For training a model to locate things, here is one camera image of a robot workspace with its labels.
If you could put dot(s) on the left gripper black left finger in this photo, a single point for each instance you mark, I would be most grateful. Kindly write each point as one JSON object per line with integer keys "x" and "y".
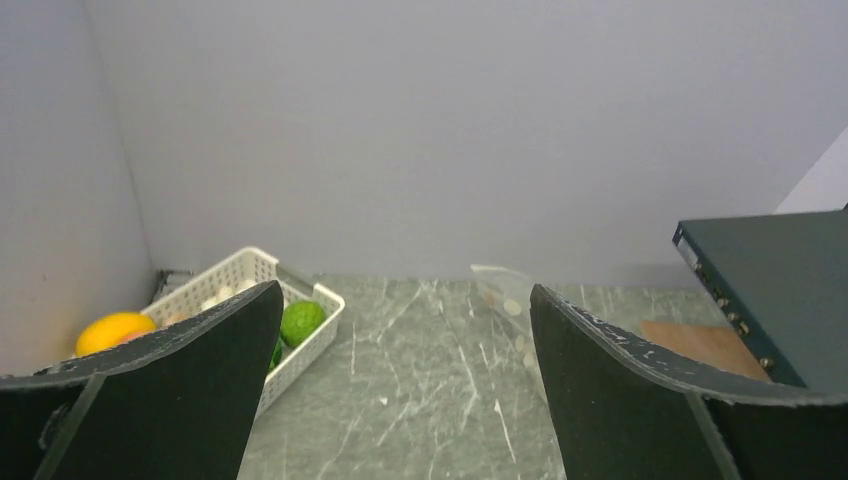
{"x": 177, "y": 403}

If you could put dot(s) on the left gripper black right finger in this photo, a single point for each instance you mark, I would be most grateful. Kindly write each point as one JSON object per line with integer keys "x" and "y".
{"x": 626, "y": 408}

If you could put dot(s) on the clear zip top bag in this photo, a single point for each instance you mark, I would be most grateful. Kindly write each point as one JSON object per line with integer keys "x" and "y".
{"x": 508, "y": 292}

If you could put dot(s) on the yellow lemon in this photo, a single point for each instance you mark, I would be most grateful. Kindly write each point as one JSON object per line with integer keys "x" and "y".
{"x": 112, "y": 330}

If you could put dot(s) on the green lime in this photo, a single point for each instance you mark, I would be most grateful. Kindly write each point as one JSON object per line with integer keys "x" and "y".
{"x": 299, "y": 320}

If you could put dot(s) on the white perforated plastic basket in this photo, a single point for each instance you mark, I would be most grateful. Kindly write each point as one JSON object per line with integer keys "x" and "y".
{"x": 182, "y": 295}

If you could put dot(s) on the dark green metal box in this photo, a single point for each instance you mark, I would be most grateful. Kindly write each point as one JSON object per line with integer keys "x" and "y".
{"x": 780, "y": 281}

